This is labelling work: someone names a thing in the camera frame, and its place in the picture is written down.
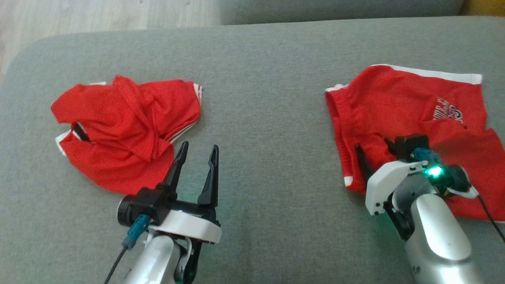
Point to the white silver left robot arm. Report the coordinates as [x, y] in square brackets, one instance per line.
[154, 260]

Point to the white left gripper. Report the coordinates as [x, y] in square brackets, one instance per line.
[189, 225]

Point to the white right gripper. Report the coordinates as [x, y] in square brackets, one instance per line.
[382, 183]

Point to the yellow sofa backrest cushion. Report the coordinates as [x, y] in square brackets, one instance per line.
[485, 7]

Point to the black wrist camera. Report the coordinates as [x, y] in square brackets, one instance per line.
[410, 146]
[138, 205]

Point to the large grey sofa chaise cushion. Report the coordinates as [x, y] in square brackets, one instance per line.
[268, 118]

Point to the red shorts with printed lettering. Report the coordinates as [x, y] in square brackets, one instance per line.
[394, 110]

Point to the grey sofa seat cushion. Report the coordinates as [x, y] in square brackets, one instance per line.
[335, 10]

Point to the red jersey with striped trim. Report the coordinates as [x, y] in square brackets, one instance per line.
[126, 130]

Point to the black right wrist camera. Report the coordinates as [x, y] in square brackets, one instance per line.
[410, 146]

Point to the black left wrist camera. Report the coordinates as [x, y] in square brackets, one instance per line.
[138, 205]

